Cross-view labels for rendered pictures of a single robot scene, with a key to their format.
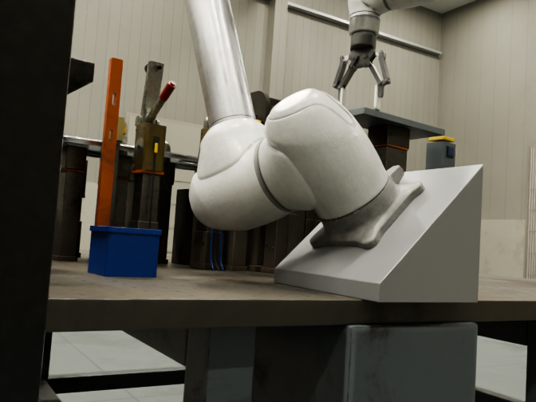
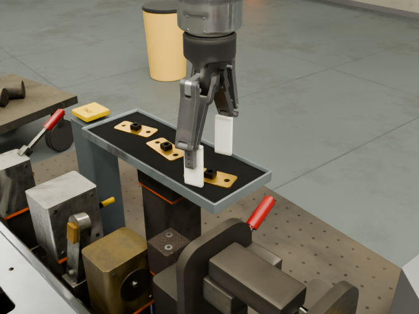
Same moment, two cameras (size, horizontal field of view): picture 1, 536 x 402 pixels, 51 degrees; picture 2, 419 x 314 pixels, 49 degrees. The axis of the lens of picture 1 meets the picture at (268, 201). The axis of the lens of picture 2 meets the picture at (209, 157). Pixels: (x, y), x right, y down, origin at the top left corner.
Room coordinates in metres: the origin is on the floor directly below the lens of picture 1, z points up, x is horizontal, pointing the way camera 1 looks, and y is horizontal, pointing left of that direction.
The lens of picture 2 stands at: (1.72, 0.39, 1.57)
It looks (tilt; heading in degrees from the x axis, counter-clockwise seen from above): 30 degrees down; 262
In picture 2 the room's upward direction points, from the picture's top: straight up
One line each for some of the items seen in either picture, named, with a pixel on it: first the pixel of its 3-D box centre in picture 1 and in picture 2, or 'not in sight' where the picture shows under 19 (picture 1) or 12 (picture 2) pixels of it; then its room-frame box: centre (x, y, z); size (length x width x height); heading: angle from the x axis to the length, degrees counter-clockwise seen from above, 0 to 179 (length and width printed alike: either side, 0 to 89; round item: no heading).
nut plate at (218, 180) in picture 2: not in sight; (210, 174); (1.63, -0.25, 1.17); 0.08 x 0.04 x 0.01; 146
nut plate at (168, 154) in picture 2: not in sight; (166, 146); (1.70, -0.35, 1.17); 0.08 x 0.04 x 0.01; 120
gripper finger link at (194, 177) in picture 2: (343, 100); (193, 165); (1.67, -0.20, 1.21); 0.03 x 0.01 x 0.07; 146
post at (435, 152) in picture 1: (438, 210); (103, 200); (1.85, -0.56, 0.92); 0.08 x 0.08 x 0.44; 37
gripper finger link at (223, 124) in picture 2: (377, 97); (223, 135); (1.61, -0.29, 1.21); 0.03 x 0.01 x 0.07; 146
